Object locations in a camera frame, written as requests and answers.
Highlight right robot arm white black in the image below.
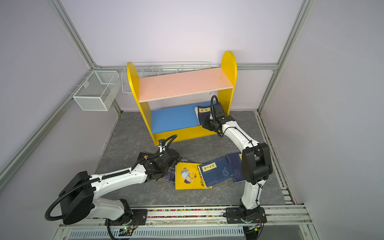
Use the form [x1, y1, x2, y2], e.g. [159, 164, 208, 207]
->
[203, 95, 273, 220]

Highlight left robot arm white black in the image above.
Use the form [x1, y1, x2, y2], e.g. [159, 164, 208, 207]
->
[45, 135, 181, 225]

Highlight dark purple book red circle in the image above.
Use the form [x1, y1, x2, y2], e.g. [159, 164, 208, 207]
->
[159, 166, 176, 185]

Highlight black book orange characters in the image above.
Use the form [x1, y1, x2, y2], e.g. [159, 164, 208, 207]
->
[137, 152, 152, 162]

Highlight yellow cartoon cover book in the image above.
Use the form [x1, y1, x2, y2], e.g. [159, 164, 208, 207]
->
[175, 162, 212, 190]

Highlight yellow shelf with pink and blue boards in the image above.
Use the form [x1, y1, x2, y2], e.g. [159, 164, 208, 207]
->
[126, 51, 238, 145]

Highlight white vent grille panel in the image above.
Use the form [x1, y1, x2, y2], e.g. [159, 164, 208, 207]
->
[68, 226, 245, 240]

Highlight white mesh box basket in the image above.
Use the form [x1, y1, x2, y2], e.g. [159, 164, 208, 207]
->
[73, 71, 122, 112]

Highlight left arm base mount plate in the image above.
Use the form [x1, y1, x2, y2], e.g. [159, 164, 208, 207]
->
[110, 209, 148, 226]

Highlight white wire rack basket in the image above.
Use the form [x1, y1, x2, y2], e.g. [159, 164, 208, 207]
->
[133, 62, 214, 78]

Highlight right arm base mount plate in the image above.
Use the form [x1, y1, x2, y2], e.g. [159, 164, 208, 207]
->
[225, 207, 267, 224]

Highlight aluminium rail with colourful strip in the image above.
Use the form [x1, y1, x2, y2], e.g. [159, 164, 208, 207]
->
[58, 204, 313, 230]

